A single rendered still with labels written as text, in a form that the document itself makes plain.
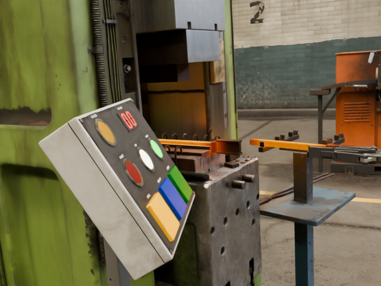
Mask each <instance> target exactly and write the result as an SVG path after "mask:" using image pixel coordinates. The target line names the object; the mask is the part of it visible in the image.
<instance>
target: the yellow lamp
mask: <svg viewBox="0 0 381 286"><path fill-rule="evenodd" d="M98 127H99V129H100V131H101V133H102V135H103V136H104V137H105V138H106V139H107V140H108V141H109V142H111V143H114V141H115V139H114V136H113V134H112V132H111V130H110V129H109V128H108V127H107V126H106V125H105V124H104V123H103V122H101V121H99V122H98Z"/></svg>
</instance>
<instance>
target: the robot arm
mask: <svg viewBox="0 0 381 286"><path fill-rule="evenodd" d="M308 155H309V157H310V158H327V159H333V160H334V161H341V162H349V163H358V164H361V165H365V166H366V165H368V163H369V164H375V163H381V149H378V148H377V147H376V146H339V147H338V148H335V147H332V148H330V147H318V146H310V147H309V148H308Z"/></svg>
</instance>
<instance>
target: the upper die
mask: <svg viewBox="0 0 381 286"><path fill-rule="evenodd" d="M136 42H137V54H138V66H145V65H164V64H182V63H191V62H206V61H220V60H221V59H220V47H219V31H205V30H178V31H167V32H157V33H147V34H141V35H136Z"/></svg>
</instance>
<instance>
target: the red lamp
mask: <svg viewBox="0 0 381 286"><path fill-rule="evenodd" d="M126 168H127V170H128V172H129V174H130V176H131V177H132V178H133V179H134V180H135V181H136V182H137V183H141V182H142V180H141V176H140V174H139V172H138V170H137V169H136V167H135V166H134V165H133V164H132V163H131V162H126Z"/></svg>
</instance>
